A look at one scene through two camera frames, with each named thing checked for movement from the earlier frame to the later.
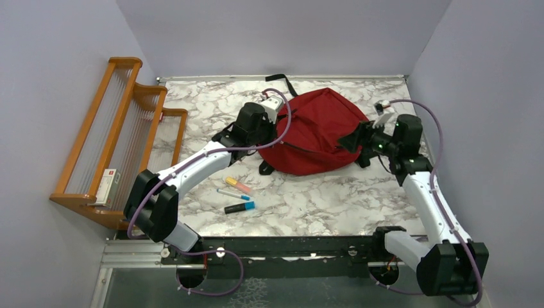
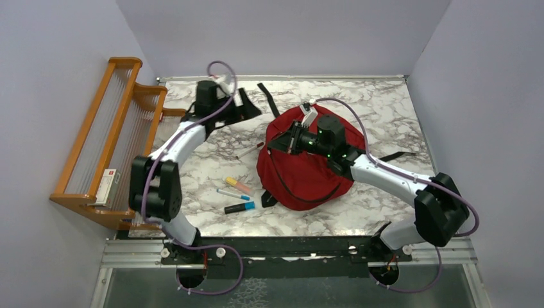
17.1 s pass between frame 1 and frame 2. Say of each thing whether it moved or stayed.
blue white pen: stayed
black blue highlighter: stayed
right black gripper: moved
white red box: stayed
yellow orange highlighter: stayed
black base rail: stayed
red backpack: moved
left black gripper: moved
